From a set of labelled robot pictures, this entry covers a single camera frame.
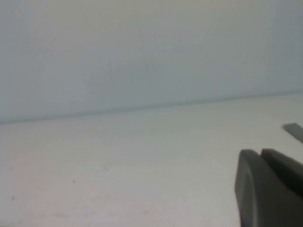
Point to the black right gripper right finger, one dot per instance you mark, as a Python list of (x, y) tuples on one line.
[(286, 168)]

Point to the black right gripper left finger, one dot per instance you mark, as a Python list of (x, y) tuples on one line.
[(260, 194)]

